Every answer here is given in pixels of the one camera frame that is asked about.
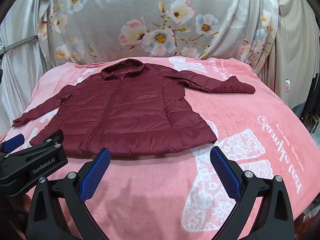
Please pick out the grey floral sheet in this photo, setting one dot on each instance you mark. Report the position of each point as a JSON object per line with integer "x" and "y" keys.
{"x": 125, "y": 10}

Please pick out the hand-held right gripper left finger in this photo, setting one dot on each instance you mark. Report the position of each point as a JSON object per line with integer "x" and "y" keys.
{"x": 96, "y": 172}

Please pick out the pink printed blanket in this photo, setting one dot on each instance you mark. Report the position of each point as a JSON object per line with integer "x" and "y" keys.
{"x": 175, "y": 192}

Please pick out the dark furniture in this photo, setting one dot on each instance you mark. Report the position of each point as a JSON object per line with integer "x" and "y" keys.
{"x": 311, "y": 100}

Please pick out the beige curtain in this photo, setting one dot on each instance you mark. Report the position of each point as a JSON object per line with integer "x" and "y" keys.
{"x": 292, "y": 42}

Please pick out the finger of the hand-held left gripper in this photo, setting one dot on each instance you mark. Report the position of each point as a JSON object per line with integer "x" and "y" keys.
{"x": 15, "y": 142}
{"x": 48, "y": 140}

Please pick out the maroon puffer jacket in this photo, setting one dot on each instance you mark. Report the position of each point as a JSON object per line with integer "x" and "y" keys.
{"x": 125, "y": 105}

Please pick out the grey satin curtain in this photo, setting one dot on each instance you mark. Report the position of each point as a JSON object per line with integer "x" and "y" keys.
{"x": 22, "y": 80}

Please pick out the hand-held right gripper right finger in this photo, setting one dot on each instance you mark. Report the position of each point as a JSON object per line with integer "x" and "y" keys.
{"x": 225, "y": 172}

